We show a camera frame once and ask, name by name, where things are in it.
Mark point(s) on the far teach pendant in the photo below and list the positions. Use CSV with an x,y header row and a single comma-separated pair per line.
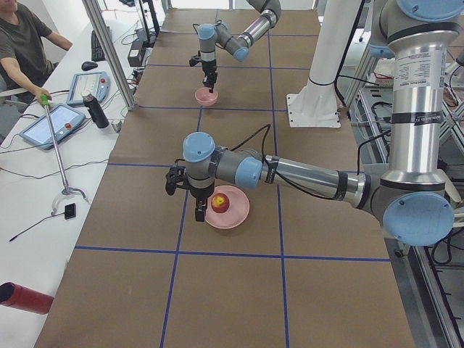
x,y
94,83

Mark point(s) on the white camera mast base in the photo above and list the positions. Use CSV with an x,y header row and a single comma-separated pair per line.
x,y
315,106

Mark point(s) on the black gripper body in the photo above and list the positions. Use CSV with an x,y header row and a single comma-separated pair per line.
x,y
209,68
199,193

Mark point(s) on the seated person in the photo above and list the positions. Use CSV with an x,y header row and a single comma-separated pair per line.
x,y
23,60

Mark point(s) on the red apple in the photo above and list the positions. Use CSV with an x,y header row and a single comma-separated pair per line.
x,y
220,203

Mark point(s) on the aluminium frame post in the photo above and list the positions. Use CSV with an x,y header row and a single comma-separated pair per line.
x,y
94,13

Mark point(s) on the black water bottle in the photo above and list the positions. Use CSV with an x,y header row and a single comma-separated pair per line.
x,y
95,110

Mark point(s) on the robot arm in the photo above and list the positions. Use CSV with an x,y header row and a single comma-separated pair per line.
x,y
217,35
409,199

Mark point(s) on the pink plate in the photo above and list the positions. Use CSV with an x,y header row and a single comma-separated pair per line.
x,y
237,212

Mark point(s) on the black keyboard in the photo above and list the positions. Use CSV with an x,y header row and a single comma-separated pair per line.
x,y
97,52

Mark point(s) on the red bottle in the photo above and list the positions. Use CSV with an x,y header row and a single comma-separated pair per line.
x,y
23,298

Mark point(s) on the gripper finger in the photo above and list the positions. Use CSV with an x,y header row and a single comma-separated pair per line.
x,y
212,81
206,81
200,210

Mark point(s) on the black power adapter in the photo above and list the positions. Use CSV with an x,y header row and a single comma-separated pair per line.
x,y
136,53

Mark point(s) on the green handled grabber tool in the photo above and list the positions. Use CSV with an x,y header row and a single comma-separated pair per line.
x,y
67,190

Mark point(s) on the small black device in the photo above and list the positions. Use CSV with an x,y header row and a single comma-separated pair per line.
x,y
70,211

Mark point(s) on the pink bowl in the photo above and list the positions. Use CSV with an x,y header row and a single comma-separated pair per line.
x,y
205,97

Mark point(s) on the black computer mouse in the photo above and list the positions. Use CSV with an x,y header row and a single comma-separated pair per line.
x,y
88,65

